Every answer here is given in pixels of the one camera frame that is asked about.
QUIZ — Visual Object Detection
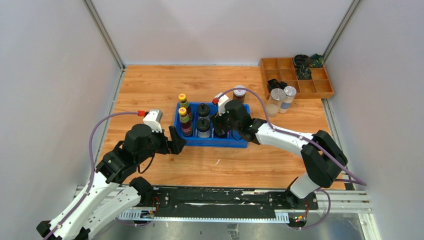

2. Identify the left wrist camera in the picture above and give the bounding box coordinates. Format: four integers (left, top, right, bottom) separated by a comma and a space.
143, 109, 163, 133

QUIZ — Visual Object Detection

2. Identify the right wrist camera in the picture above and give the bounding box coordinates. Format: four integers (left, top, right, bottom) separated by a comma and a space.
213, 92, 230, 116

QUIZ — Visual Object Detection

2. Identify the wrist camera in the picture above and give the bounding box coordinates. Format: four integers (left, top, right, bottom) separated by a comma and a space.
143, 109, 163, 133
213, 92, 230, 116

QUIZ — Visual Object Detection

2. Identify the sauce bottle yellow cap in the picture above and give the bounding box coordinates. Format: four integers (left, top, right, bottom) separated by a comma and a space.
178, 107, 193, 137
178, 93, 193, 121

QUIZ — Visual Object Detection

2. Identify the black clip bundle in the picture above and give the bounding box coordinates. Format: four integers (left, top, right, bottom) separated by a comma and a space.
267, 78, 288, 93

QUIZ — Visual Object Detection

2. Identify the small silver lid jar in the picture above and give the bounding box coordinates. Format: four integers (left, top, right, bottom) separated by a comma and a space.
279, 85, 297, 113

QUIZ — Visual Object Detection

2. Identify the black cap spice shaker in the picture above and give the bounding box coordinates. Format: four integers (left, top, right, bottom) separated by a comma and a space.
196, 103, 211, 120
196, 117, 211, 138

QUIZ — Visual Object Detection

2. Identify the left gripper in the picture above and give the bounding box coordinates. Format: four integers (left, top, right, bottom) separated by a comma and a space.
137, 124, 187, 164

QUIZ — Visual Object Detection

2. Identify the black rolled item in tray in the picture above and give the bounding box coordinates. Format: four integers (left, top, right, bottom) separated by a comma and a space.
293, 54, 311, 69

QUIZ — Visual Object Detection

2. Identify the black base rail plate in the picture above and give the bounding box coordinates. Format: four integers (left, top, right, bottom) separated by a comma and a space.
137, 186, 318, 223

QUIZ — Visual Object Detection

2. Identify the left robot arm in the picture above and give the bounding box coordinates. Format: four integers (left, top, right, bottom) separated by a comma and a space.
36, 123, 187, 240

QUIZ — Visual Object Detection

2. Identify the dark green rolled cloth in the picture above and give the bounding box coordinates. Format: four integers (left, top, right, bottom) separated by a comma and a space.
309, 53, 324, 68

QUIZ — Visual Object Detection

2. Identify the white lid sauce jar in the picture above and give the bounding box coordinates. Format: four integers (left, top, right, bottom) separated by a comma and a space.
232, 85, 247, 104

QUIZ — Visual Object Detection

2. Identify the blue plastic divided bin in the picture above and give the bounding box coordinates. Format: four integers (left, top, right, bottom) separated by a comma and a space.
173, 102, 248, 148

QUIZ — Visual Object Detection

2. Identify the wooden divided tray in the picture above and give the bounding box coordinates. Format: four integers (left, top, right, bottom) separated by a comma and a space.
259, 57, 335, 99

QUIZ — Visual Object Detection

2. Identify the silver lid clear jar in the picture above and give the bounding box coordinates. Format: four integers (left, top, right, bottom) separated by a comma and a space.
266, 88, 286, 118

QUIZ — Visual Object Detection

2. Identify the green patterned rolled cloth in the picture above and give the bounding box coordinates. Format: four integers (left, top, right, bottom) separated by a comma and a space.
295, 65, 312, 80

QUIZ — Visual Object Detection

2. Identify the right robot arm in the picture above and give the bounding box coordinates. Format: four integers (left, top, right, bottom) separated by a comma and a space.
210, 97, 348, 209

